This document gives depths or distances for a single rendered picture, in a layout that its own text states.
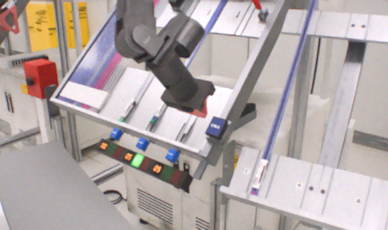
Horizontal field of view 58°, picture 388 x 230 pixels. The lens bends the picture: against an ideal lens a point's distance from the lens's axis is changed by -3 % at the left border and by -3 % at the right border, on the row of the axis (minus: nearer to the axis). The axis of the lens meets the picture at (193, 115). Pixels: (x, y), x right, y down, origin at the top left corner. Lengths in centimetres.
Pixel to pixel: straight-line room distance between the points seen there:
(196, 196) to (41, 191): 64
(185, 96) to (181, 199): 86
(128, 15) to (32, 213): 56
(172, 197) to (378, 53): 174
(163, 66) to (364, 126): 230
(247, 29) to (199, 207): 73
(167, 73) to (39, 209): 51
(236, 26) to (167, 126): 37
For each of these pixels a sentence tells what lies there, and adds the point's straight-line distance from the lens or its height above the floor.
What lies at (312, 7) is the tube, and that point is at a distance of 92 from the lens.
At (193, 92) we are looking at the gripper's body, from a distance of 70.
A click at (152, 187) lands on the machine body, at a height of 27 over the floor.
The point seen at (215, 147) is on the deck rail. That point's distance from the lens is 90.
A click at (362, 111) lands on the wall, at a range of 279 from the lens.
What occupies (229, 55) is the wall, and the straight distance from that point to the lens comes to 314.
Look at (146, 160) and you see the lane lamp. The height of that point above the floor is 66.
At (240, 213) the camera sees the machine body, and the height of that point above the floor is 34.
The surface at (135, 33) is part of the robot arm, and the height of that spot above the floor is 104.
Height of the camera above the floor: 113
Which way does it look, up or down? 21 degrees down
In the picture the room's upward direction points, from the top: straight up
